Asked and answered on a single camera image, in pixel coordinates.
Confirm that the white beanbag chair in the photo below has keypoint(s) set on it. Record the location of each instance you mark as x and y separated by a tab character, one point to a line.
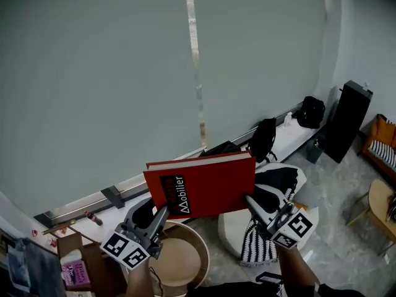
229	230

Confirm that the pink magazine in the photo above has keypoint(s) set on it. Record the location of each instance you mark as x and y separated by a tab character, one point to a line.
75	274

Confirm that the black boxy bag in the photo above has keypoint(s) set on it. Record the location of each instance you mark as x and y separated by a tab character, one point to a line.
311	111

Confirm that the blue grey marbled box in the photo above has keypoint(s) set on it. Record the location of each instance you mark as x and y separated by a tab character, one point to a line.
40	268

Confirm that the black white backpack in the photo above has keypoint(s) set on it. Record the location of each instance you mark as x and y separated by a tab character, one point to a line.
392	206

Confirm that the round glass top side table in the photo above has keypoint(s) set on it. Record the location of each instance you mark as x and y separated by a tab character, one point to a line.
182	258

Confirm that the black crumpled bag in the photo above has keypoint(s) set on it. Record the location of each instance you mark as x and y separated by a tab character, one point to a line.
222	148

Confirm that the red book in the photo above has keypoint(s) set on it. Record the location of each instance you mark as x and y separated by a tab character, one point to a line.
210	187

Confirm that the small white bottle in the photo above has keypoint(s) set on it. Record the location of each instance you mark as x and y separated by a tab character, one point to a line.
288	118

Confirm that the person's left forearm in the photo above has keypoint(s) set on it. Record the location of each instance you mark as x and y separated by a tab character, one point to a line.
139	280

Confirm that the cream pouch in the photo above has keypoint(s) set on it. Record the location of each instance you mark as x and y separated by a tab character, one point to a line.
71	256

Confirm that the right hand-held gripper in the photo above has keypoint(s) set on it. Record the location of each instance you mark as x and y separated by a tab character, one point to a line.
290	227

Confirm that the person's black clothing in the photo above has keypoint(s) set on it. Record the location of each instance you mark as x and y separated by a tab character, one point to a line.
232	291

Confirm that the red white cup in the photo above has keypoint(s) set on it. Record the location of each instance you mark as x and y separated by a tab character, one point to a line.
51	242

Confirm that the black white patterned blanket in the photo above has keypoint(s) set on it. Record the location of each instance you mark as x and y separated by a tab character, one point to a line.
256	249

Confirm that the tall black cabinet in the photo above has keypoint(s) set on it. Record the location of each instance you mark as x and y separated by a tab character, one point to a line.
346	119

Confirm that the white window ledge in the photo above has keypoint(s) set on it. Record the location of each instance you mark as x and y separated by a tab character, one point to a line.
290	135

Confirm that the grey cushion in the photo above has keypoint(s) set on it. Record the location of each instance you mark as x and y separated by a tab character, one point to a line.
309	193

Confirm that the wooden shelf cart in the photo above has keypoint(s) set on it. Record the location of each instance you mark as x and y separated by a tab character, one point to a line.
99	268

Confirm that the orange cushion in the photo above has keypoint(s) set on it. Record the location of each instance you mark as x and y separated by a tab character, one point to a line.
300	205

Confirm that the black garment with white stripes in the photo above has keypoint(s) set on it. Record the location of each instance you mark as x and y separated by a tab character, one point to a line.
340	292

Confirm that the person's right forearm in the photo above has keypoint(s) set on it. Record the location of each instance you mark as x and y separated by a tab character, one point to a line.
294	268

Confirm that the small grey bin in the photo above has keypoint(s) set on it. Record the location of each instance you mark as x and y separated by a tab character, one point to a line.
314	153

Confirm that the cola bottle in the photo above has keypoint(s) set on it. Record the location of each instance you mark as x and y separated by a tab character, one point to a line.
94	218

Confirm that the oval wooden coffee table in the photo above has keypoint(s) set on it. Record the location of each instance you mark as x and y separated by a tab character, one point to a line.
379	200

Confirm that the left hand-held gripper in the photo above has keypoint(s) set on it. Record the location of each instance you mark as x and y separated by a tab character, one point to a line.
123	249

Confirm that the black handheld device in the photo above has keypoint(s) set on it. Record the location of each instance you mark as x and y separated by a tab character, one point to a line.
269	278

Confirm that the orange sofa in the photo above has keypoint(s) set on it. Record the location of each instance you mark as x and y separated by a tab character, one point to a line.
377	131

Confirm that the grey roller blind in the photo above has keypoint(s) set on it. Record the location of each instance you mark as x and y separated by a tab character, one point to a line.
92	73
263	57

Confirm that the dark window frame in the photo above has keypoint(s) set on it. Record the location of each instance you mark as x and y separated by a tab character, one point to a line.
113	196

